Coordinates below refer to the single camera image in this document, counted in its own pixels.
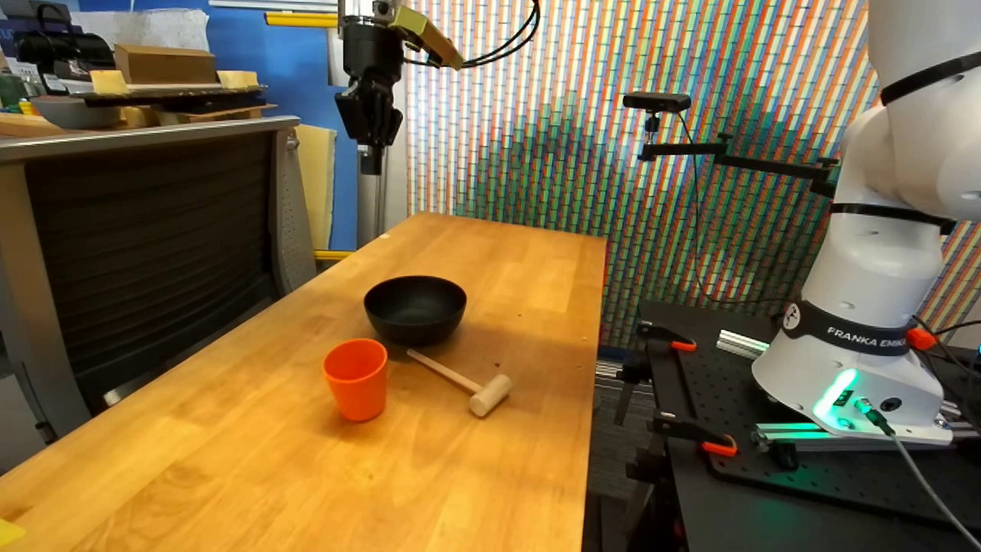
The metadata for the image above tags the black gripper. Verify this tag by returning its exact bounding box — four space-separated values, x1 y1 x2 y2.
335 15 407 179

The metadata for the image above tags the orange plastic cup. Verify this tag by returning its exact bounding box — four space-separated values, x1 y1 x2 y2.
321 337 392 426

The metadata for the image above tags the black bowl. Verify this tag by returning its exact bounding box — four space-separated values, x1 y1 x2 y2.
360 272 468 352

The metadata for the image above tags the beige board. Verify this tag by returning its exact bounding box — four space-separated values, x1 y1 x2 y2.
293 122 339 255

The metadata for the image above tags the grey metal pole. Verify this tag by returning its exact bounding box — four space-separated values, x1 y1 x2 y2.
354 168 392 245

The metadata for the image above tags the blue partition panel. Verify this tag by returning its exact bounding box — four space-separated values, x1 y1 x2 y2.
204 7 360 255

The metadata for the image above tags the yellow bar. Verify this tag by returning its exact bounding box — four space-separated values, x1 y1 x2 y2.
264 9 339 30

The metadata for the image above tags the yellow foam block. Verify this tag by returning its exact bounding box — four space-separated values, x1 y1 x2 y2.
89 68 133 97
215 68 264 96

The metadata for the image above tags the black flat board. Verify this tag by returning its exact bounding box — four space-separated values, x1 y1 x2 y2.
87 89 276 117

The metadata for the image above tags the brown cardboard box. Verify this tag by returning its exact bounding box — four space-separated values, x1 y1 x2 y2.
109 44 224 84

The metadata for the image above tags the small wooden mallet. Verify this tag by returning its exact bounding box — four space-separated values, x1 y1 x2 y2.
403 346 515 419

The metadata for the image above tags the black bag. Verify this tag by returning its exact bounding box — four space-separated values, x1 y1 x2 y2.
12 2 115 74

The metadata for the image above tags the olive wrist camera box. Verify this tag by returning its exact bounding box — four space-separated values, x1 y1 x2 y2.
394 2 468 69

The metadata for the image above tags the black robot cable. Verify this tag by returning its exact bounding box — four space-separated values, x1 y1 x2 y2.
447 0 546 74

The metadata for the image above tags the black mesh chair grey frame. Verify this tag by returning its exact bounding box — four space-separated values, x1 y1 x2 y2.
0 114 319 453

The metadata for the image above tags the black stereo camera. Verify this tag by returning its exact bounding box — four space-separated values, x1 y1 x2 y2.
623 89 696 117

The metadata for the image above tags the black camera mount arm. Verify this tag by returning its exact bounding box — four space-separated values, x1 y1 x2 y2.
636 109 843 200

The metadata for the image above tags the black clamp with orange handle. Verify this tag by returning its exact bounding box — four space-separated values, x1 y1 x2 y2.
654 406 742 462
635 320 703 359

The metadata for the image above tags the silver aluminium rail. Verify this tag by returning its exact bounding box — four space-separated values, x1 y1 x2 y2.
713 324 775 361
751 418 981 453

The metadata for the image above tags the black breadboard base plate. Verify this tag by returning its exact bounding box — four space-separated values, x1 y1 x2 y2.
636 300 981 552

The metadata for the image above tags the orange clamp handle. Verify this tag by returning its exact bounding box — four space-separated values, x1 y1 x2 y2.
905 320 940 354

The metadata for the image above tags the white cable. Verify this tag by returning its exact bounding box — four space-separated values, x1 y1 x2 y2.
885 426 981 552

